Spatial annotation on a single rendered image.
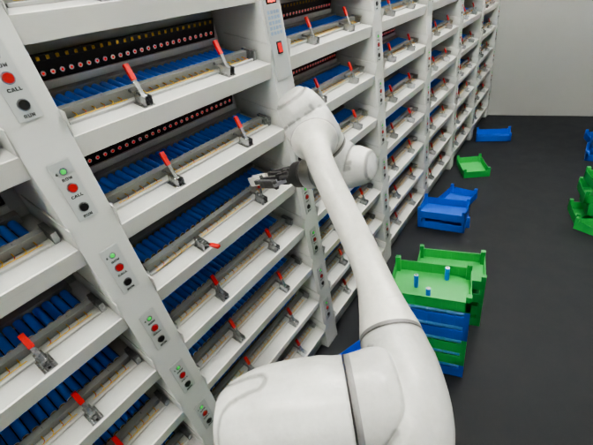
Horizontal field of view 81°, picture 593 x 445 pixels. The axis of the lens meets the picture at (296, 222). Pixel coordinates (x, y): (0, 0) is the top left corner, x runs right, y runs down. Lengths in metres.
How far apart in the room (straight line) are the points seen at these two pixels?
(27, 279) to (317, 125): 0.63
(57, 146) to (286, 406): 0.60
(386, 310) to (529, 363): 1.38
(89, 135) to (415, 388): 0.72
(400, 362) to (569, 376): 1.44
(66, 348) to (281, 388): 0.56
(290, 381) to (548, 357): 1.57
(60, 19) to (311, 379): 0.73
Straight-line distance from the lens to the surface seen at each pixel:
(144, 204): 0.89
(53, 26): 0.81
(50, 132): 0.78
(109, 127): 0.82
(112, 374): 1.08
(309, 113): 0.76
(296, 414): 0.49
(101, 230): 0.84
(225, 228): 1.07
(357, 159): 0.83
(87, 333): 0.94
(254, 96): 1.23
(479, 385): 1.78
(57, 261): 0.82
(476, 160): 3.53
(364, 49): 1.76
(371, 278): 0.61
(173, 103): 0.90
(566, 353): 1.99
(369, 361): 0.51
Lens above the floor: 1.47
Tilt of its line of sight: 32 degrees down
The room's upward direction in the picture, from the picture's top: 12 degrees counter-clockwise
